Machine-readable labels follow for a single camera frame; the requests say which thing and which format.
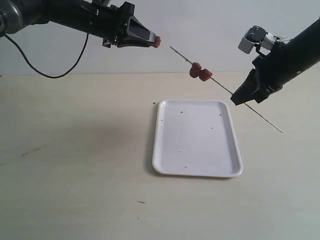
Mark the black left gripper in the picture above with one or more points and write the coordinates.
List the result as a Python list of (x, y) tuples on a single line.
[(115, 25)]

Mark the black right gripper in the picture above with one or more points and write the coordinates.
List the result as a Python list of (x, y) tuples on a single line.
[(284, 63)]

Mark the red date fruit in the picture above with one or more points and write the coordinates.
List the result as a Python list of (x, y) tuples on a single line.
[(195, 70), (205, 75), (157, 42)]

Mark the thin wooden skewer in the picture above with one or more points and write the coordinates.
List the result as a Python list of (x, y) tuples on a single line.
[(227, 90)]

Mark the red date fruit top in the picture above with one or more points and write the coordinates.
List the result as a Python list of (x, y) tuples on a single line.
[(205, 75)]

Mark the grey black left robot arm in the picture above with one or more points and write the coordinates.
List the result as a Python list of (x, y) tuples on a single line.
[(15, 15)]

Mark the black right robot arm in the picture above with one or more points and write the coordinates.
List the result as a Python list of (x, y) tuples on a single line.
[(278, 61)]

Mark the white plastic tray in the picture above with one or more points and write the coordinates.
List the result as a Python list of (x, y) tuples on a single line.
[(195, 138)]

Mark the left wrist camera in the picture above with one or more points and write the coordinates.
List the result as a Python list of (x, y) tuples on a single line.
[(101, 2)]

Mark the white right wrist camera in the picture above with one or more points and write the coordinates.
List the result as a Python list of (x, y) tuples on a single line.
[(258, 38)]

